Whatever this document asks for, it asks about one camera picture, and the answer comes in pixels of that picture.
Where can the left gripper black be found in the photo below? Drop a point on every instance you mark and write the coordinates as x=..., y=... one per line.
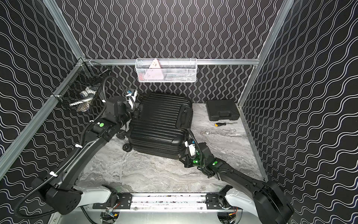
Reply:
x=135, y=109

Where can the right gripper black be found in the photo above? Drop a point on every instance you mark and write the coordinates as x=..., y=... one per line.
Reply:
x=186, y=162

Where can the black hard-shell suitcase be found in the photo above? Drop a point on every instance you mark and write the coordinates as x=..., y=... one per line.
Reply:
x=160, y=126

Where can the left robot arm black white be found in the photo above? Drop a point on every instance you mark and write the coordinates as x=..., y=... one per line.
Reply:
x=58, y=189

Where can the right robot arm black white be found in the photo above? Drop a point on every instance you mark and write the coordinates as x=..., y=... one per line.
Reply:
x=246, y=182

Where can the silver items in mesh basket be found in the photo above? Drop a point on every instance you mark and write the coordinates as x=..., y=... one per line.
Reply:
x=83, y=104

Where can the yellow black screwdriver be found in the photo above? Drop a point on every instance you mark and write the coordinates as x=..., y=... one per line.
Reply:
x=220, y=124

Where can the pink triangle card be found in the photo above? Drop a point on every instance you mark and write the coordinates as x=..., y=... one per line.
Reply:
x=154, y=72

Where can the black plastic tool case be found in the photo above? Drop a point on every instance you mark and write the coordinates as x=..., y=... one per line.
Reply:
x=222, y=109

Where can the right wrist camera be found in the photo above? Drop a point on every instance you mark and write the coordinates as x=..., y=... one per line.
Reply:
x=191, y=149

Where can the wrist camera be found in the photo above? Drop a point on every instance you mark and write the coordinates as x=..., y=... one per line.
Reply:
x=132, y=95
x=191, y=149

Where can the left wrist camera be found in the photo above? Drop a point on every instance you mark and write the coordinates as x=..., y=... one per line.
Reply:
x=132, y=95

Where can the black wire mesh basket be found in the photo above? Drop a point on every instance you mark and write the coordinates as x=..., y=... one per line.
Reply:
x=91, y=74

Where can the clear wall basket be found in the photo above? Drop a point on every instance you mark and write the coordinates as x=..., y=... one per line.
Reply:
x=175, y=70

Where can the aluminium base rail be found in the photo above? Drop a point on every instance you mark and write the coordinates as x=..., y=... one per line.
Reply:
x=226, y=199

